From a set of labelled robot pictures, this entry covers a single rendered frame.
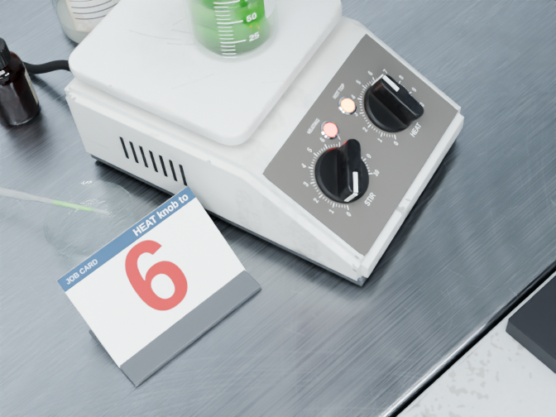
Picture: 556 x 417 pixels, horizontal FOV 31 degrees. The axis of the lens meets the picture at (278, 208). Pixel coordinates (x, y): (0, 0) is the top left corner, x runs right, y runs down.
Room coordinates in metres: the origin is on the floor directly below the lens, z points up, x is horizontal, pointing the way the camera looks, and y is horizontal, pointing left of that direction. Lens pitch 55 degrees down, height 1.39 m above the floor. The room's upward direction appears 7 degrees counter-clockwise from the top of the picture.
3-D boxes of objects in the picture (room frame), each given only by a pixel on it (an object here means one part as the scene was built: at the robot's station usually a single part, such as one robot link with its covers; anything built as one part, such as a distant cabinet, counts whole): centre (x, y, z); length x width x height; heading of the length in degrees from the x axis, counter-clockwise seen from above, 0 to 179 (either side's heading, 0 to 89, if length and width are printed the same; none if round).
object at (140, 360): (0.29, 0.07, 0.92); 0.09 x 0.06 x 0.04; 125
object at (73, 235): (0.34, 0.11, 0.91); 0.06 x 0.06 x 0.02
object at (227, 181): (0.39, 0.01, 0.94); 0.22 x 0.13 x 0.08; 52
